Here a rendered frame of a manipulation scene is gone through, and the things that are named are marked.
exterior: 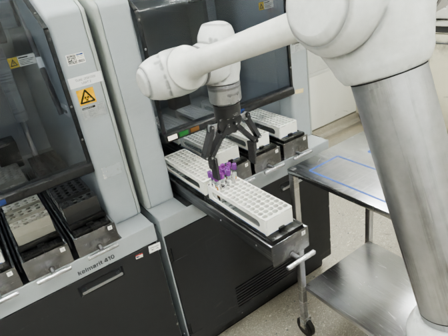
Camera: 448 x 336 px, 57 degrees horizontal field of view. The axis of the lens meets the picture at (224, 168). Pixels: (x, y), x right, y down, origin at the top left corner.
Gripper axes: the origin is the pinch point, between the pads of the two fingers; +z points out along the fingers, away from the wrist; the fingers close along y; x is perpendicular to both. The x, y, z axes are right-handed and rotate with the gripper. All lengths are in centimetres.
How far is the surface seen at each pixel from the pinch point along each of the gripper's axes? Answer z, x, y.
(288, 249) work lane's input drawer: 17.5, -22.3, -0.7
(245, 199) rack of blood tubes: 8.7, -5.0, -1.3
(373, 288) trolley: 66, -16, 45
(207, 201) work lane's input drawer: 14.5, 11.2, -5.5
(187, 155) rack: 8.4, 36.1, 2.8
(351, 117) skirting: 89, 143, 223
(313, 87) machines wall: 48, 144, 177
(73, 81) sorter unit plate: -29, 33, -31
